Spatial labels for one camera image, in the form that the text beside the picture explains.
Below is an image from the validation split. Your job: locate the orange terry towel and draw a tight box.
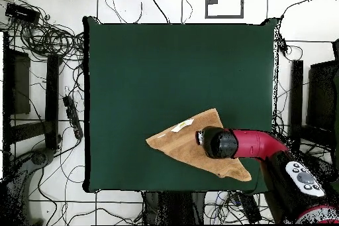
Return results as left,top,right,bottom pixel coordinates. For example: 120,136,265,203
145,107,252,182

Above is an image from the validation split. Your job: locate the black flat box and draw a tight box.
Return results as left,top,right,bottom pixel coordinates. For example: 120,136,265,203
232,191,263,224

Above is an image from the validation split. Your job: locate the dark green table cloth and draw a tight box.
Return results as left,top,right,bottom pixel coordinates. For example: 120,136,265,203
82,17,279,194

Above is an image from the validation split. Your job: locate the black power strip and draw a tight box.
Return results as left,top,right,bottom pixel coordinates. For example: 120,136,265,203
62,95,84,140

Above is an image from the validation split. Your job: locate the black power adapter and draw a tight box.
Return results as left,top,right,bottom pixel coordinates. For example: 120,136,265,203
277,36,290,56

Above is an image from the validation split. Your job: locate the grey chair base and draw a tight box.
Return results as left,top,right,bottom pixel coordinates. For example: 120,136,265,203
5,147,56,225

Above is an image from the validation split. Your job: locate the black rectangular box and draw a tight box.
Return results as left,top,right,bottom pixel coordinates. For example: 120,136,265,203
5,2,41,23

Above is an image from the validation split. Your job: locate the thin looped black cable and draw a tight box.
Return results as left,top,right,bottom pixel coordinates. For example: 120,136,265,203
105,0,144,25

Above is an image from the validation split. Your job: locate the straight black cable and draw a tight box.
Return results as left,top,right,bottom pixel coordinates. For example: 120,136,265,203
143,0,170,24

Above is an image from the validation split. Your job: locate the grey rectangular frame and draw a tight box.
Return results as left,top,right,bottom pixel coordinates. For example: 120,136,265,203
205,0,245,19

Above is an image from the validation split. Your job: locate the black furniture frame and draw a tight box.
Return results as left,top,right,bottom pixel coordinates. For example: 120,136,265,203
2,31,63,155
287,38,339,155

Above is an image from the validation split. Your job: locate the tangle of black cables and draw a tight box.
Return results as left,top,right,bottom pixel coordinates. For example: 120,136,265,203
0,0,85,62

